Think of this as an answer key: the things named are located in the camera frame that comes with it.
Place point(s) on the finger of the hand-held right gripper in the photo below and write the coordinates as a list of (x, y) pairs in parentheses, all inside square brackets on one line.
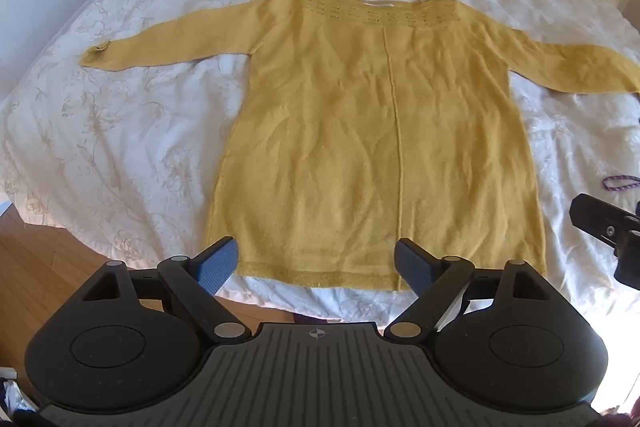
[(630, 262), (600, 219)]

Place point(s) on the white floral bedspread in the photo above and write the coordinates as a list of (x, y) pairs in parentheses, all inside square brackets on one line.
[(125, 107)]

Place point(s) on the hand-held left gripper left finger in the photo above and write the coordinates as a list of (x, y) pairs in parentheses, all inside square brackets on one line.
[(220, 264)]

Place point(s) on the yellow knit sweater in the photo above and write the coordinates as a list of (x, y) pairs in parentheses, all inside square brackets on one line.
[(350, 132)]

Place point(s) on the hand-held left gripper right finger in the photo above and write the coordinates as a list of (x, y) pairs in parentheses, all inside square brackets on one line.
[(414, 264)]

